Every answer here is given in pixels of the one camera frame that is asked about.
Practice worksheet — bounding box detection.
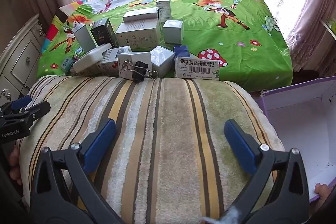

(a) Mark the tall white medicine box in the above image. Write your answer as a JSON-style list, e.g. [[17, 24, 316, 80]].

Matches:
[[155, 0, 172, 26]]

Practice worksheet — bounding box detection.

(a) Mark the purple cardboard storage box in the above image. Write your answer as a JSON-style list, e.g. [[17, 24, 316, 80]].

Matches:
[[258, 77, 336, 202]]

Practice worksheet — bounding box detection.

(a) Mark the pink patterned curtain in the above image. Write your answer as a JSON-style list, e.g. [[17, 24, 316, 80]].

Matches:
[[287, 0, 335, 76]]

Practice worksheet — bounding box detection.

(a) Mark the tall grey box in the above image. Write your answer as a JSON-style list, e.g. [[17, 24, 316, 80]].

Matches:
[[72, 23, 96, 53]]

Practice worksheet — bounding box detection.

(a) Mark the small silver cube box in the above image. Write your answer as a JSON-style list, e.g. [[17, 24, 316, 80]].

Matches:
[[162, 20, 184, 45]]

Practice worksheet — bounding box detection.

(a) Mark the black Dormi box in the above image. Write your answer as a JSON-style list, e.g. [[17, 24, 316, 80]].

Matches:
[[91, 18, 118, 48]]

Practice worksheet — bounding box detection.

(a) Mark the person's right hand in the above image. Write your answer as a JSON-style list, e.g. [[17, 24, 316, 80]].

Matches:
[[314, 183, 333, 203]]

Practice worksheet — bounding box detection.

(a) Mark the person's left hand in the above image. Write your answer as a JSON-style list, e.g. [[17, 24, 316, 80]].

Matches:
[[7, 145, 22, 185]]

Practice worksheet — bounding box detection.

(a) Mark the cream bedside cabinet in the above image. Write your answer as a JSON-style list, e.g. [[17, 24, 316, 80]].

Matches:
[[0, 14, 46, 104]]

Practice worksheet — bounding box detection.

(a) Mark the white barcode music box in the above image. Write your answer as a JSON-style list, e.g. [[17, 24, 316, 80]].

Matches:
[[97, 46, 131, 77]]

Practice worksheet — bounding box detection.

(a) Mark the dark blue small box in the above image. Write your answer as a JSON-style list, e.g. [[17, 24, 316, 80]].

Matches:
[[173, 45, 190, 58]]

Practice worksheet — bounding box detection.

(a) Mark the green tissue pack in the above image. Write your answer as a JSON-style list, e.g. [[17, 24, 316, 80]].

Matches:
[[327, 18, 336, 32]]

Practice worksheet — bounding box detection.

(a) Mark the green cartoon tablecloth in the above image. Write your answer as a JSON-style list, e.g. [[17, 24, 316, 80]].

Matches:
[[37, 0, 293, 91]]

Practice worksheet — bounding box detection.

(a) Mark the black binder clip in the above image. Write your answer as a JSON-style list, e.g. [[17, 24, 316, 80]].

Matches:
[[120, 61, 158, 82]]

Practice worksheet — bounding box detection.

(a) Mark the white Joyin Music box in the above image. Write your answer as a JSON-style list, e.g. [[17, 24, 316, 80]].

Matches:
[[117, 52, 152, 81]]

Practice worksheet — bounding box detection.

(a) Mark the large beige text box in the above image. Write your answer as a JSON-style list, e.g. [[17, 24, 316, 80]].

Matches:
[[115, 19, 161, 49]]

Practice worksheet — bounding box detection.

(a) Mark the white side table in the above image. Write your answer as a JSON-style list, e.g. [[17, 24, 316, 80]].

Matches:
[[320, 20, 336, 40]]

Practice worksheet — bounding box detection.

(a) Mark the white barcode medicine box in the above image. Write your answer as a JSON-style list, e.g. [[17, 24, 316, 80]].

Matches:
[[175, 56, 220, 80]]

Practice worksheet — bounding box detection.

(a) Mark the striped beige cushion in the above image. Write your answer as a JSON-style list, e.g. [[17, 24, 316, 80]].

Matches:
[[19, 76, 284, 223]]

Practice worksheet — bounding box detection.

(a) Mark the flat silver box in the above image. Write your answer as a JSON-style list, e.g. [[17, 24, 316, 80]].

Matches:
[[122, 7, 159, 23]]

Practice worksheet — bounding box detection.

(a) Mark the teal medicine box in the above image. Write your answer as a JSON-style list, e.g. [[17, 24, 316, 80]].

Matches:
[[60, 57, 74, 73]]

